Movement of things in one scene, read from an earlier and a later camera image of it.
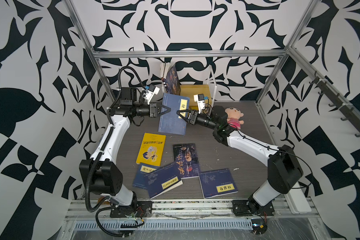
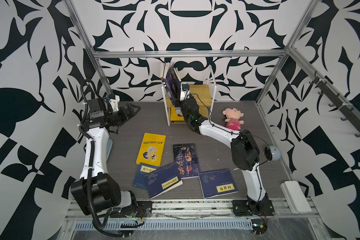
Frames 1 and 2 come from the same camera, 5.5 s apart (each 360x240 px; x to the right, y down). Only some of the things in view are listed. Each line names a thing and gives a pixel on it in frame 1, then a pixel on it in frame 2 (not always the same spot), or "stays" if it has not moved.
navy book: x=163 y=180 stays
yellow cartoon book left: x=151 y=150 stays
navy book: x=171 y=122 → x=175 y=82
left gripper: x=154 y=110 → x=125 y=116
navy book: x=217 y=182 stays
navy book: x=139 y=181 stays
